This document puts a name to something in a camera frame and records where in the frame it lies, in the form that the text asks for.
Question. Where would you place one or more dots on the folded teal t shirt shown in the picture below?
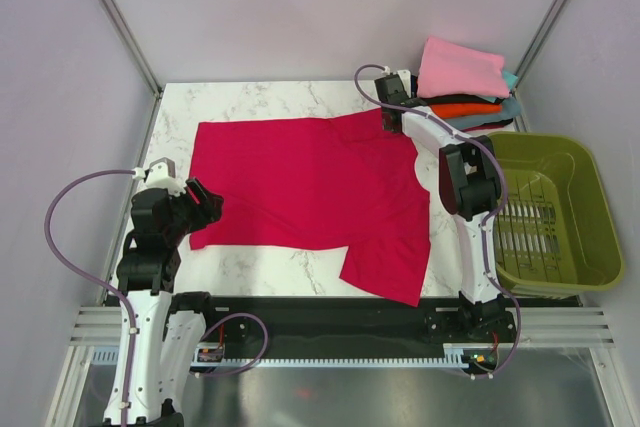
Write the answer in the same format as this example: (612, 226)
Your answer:
(511, 81)

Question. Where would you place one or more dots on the magenta t shirt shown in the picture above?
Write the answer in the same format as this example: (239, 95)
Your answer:
(319, 184)

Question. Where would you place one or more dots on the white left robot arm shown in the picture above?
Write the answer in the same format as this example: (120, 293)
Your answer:
(159, 328)

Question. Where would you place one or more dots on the folded black t shirt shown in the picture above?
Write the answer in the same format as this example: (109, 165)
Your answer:
(451, 98)

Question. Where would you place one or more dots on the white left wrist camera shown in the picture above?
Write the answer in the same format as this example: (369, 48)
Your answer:
(160, 174)

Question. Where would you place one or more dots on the folded orange t shirt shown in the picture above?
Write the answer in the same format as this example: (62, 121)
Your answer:
(456, 110)

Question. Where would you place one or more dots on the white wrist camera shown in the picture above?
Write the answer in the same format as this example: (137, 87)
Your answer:
(160, 174)
(401, 72)

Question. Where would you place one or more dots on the olive green plastic basket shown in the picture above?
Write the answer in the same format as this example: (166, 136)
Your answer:
(555, 237)

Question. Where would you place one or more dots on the folded dark red t shirt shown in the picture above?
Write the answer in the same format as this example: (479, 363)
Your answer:
(491, 126)

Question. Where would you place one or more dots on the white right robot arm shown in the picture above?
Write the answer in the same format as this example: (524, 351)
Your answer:
(470, 187)

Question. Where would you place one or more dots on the white slotted cable duct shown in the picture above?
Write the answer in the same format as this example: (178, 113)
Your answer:
(454, 358)

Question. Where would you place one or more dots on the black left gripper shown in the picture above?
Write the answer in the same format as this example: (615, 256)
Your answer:
(209, 212)

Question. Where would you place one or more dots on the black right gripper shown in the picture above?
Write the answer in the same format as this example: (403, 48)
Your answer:
(387, 128)

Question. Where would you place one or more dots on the folded pink t shirt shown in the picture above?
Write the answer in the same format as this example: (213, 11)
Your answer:
(447, 68)

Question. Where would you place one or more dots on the folded grey blue t shirt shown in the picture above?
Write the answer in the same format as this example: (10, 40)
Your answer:
(509, 109)

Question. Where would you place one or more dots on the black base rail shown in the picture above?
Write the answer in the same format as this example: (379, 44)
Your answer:
(315, 328)

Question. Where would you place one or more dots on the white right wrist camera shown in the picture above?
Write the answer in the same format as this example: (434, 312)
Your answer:
(401, 72)

